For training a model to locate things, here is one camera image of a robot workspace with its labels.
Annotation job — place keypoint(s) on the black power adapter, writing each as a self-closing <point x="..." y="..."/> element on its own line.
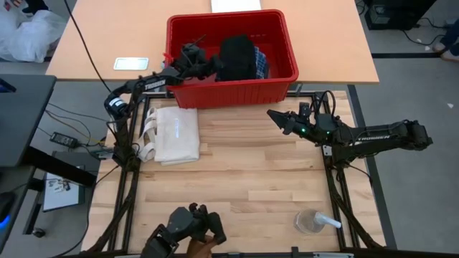
<point x="64" y="139"/>

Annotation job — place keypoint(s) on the red plastic bin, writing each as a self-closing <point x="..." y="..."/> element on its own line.
<point x="233" y="95"/>

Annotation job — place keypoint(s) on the tan wooden table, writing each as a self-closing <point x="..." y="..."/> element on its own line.
<point x="322" y="43"/>

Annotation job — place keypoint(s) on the black desk base beam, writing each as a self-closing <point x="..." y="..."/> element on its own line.
<point x="61" y="166"/>

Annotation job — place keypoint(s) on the blue plaid shorts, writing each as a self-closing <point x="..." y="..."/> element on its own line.
<point x="261" y="64"/>

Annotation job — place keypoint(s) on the white folded tote bag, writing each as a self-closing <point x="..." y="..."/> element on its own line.
<point x="177" y="136"/>

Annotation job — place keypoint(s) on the person's shoe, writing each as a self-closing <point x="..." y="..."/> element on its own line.
<point x="439" y="47"/>
<point x="450" y="56"/>

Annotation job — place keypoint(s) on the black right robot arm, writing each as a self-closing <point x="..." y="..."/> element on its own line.
<point x="376" y="136"/>

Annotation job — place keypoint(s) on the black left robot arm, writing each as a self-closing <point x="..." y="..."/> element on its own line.
<point x="154" y="84"/>

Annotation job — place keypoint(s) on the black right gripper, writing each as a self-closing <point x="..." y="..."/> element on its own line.
<point x="306" y="128"/>

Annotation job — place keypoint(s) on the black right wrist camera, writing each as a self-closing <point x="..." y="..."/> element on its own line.
<point x="305" y="109"/>

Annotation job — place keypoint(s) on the person's hand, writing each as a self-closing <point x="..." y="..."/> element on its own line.
<point x="199" y="249"/>

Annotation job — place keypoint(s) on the black desk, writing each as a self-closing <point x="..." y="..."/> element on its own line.
<point x="21" y="118"/>

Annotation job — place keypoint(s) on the white printed paper sheet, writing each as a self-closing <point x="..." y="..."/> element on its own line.
<point x="61" y="195"/>

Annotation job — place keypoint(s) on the black caster wheel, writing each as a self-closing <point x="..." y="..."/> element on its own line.
<point x="38" y="233"/>

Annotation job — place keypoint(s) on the black equipment case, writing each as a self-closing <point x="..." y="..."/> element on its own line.
<point x="394" y="16"/>

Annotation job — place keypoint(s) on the black garment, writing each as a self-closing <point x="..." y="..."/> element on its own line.
<point x="236" y="57"/>

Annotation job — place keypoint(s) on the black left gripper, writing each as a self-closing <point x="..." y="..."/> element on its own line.
<point x="199" y="66"/>

